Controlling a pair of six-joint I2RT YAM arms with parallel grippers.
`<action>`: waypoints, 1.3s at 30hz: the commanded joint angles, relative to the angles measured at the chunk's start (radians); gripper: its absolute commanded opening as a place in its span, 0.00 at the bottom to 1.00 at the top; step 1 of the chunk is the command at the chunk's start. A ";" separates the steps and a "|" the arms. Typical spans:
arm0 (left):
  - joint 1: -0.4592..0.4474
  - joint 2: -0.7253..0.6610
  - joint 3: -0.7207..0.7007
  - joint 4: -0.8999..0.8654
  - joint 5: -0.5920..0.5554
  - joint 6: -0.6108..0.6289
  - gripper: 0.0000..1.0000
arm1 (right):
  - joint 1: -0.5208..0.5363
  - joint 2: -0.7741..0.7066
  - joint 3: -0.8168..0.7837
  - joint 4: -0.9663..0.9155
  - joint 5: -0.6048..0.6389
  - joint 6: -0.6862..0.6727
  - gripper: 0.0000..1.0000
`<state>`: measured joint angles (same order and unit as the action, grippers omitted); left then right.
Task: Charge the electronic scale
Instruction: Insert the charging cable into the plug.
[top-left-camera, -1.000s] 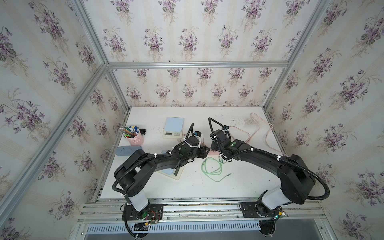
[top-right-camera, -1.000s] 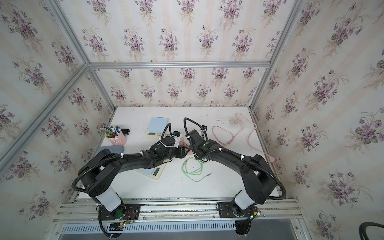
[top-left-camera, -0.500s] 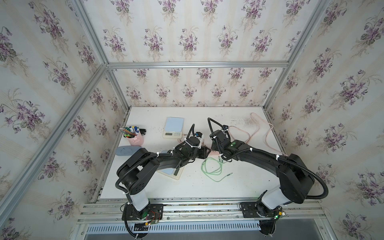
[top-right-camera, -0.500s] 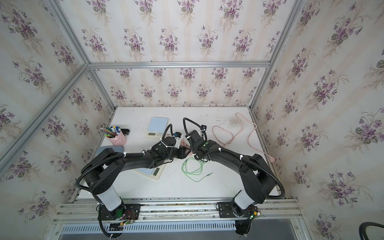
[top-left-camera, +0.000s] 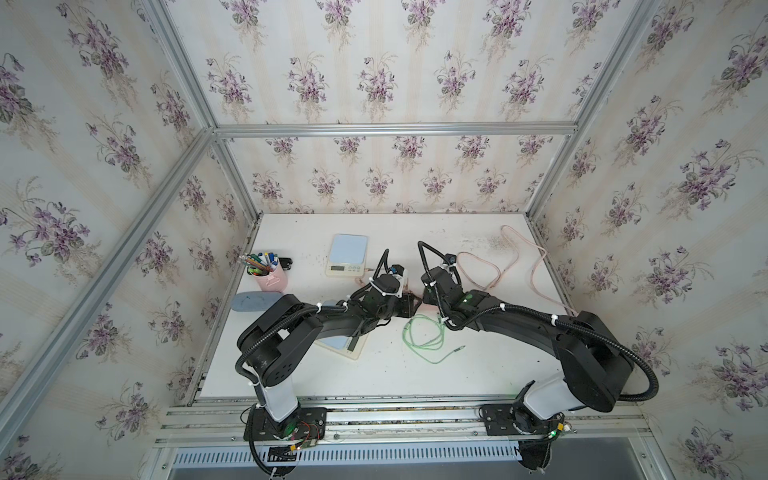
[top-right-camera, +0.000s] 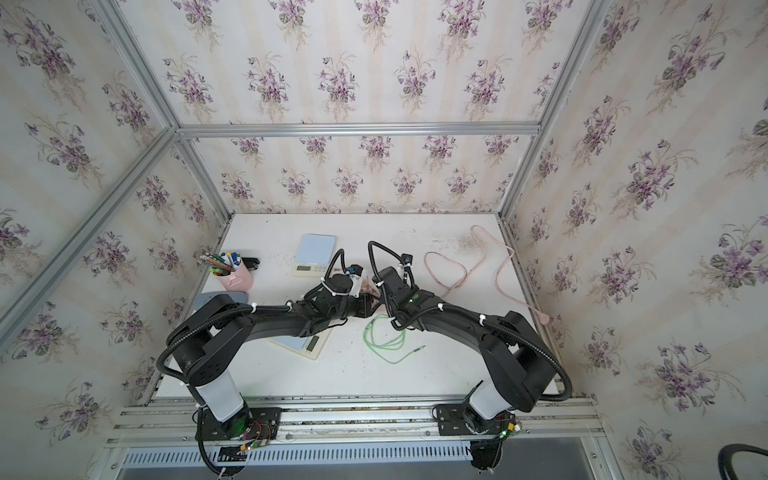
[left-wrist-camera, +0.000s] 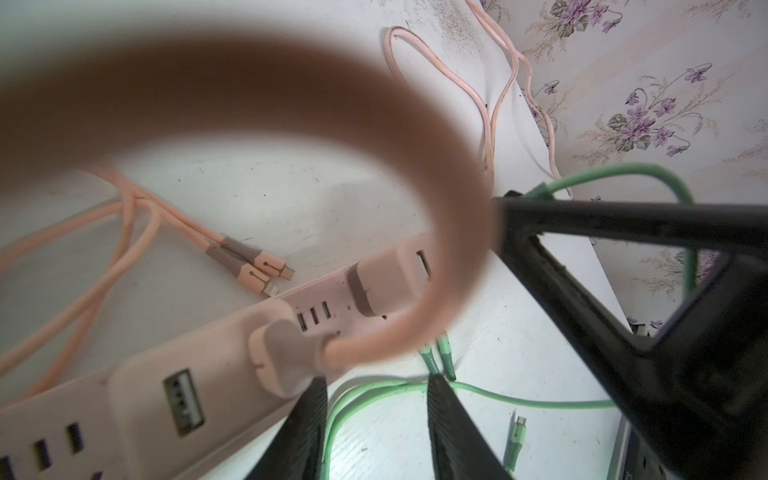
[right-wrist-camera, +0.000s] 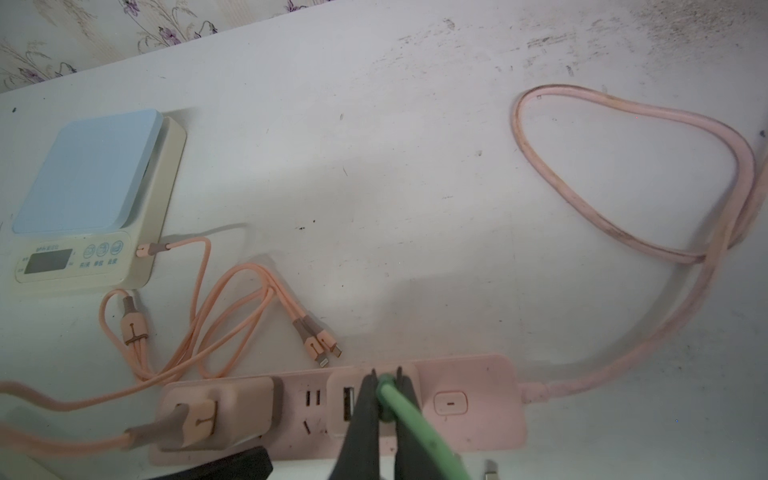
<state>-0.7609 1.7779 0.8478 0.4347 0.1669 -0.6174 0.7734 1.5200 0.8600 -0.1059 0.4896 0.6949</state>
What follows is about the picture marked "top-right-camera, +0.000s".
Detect green charging cable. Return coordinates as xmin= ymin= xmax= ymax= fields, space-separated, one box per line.
xmin=362 ymin=313 xmax=427 ymax=365

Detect cream blue front electronic scale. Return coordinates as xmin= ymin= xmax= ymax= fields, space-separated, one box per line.
xmin=269 ymin=330 xmax=331 ymax=360

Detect cream blue electronic scale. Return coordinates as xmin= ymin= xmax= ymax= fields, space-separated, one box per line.
xmin=291 ymin=234 xmax=336 ymax=277
xmin=269 ymin=330 xmax=331 ymax=360

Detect pink power strip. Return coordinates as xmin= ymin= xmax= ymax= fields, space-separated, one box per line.
xmin=361 ymin=283 xmax=381 ymax=299

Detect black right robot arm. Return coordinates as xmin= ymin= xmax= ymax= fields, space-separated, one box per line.
xmin=367 ymin=241 xmax=573 ymax=423

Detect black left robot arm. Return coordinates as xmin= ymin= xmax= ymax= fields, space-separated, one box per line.
xmin=156 ymin=249 xmax=374 ymax=423

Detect black stapler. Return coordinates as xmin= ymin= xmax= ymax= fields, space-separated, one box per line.
xmin=240 ymin=257 xmax=260 ymax=271

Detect pink pen holder cup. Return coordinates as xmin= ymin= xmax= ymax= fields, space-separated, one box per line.
xmin=219 ymin=264 xmax=254 ymax=293

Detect coloured pens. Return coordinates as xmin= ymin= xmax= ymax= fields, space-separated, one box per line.
xmin=198 ymin=252 xmax=241 ymax=277

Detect black chair part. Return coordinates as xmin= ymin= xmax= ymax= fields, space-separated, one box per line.
xmin=717 ymin=443 xmax=767 ymax=480

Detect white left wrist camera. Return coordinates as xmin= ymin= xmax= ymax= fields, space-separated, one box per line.
xmin=344 ymin=264 xmax=365 ymax=298

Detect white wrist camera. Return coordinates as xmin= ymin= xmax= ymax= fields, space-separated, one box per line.
xmin=398 ymin=253 xmax=413 ymax=276
xmin=344 ymin=264 xmax=365 ymax=298

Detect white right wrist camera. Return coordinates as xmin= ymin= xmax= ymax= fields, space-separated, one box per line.
xmin=398 ymin=253 xmax=413 ymax=276

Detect pink power strip cord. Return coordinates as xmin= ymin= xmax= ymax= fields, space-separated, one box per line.
xmin=423 ymin=224 xmax=552 ymax=326

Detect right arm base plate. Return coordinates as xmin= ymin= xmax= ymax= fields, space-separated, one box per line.
xmin=431 ymin=402 xmax=521 ymax=438

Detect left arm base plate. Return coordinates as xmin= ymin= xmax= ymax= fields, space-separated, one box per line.
xmin=195 ymin=407 xmax=283 ymax=443

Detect aluminium mounting rail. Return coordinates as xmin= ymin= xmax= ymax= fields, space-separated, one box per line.
xmin=106 ymin=395 xmax=606 ymax=448

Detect aluminium enclosure frame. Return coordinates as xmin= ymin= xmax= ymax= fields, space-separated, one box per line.
xmin=1 ymin=1 xmax=611 ymax=346

